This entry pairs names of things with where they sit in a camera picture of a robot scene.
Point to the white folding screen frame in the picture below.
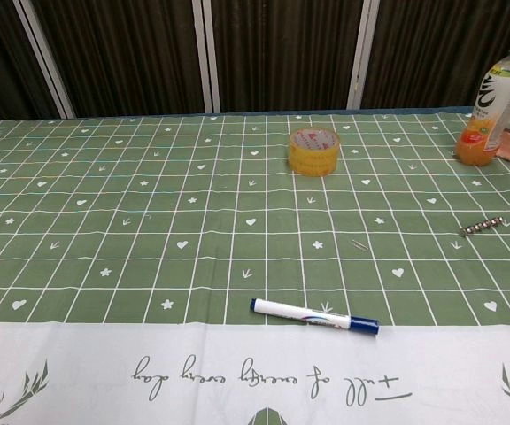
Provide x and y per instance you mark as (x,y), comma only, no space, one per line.
(206,55)
(44,57)
(362,53)

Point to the orange juice plastic bottle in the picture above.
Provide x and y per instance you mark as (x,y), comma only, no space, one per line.
(494,110)

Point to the white blue whiteboard marker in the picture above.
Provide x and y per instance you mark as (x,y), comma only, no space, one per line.
(314,317)

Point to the yellow packing tape roll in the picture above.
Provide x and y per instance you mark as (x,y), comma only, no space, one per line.
(314,151)

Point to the green checked tablecloth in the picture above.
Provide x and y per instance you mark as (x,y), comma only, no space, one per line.
(149,248)

